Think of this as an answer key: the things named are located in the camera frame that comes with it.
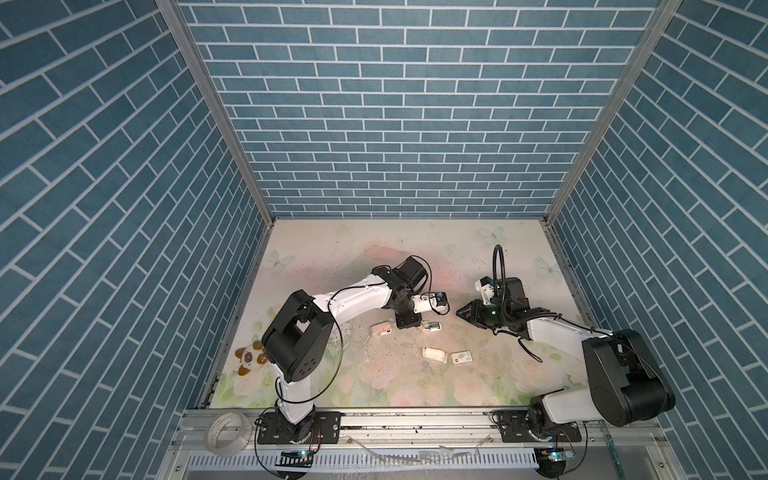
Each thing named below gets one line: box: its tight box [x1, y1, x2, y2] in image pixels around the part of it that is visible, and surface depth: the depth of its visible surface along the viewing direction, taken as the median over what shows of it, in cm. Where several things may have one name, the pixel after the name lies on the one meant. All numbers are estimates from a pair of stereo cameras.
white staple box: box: [450, 350, 473, 365], surface depth 86 cm
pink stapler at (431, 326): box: [421, 320, 442, 331], surface depth 92 cm
